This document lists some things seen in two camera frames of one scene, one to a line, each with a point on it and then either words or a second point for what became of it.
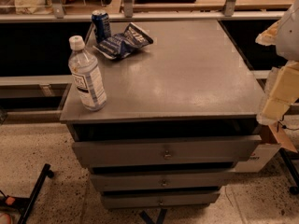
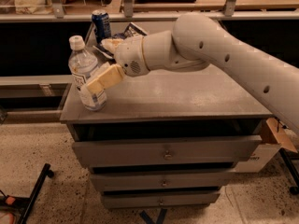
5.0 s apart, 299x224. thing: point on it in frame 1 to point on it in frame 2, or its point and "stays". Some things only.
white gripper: x=289 y=38 to x=129 y=57
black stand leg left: x=26 y=205 stays
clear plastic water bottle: x=87 y=74 stays
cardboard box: x=274 y=138 stays
